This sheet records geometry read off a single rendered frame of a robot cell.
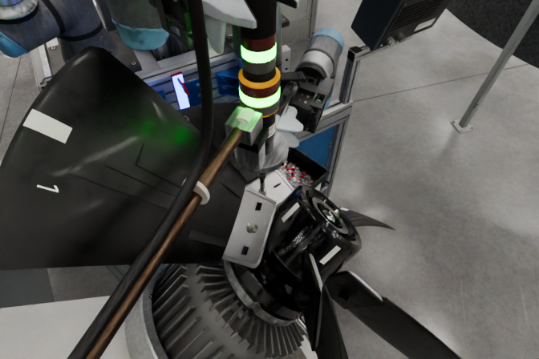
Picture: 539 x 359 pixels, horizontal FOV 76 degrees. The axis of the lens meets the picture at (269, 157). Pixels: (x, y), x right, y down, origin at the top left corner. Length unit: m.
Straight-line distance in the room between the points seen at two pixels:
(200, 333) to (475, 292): 1.63
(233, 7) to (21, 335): 0.40
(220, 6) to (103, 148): 0.16
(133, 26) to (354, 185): 1.67
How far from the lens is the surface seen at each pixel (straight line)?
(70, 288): 1.96
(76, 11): 1.05
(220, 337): 0.48
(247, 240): 0.44
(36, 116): 0.34
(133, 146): 0.36
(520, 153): 2.63
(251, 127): 0.35
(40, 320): 0.51
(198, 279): 0.49
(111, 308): 0.27
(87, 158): 0.34
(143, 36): 0.58
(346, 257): 0.46
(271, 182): 0.55
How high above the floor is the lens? 1.64
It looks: 51 degrees down
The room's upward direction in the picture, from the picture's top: straight up
